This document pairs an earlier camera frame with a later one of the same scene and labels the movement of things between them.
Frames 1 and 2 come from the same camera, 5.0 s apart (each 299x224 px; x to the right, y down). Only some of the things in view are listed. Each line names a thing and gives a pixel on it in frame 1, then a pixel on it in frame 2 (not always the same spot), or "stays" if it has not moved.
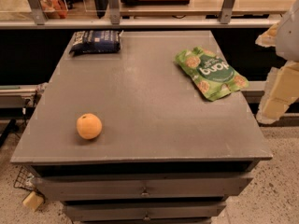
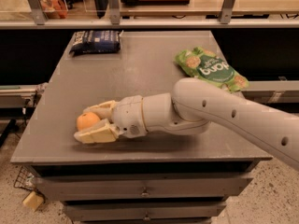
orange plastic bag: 50,4 stays
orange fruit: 89,126 stays
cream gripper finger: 281,91 -> 127,119
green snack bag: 210,73 stays
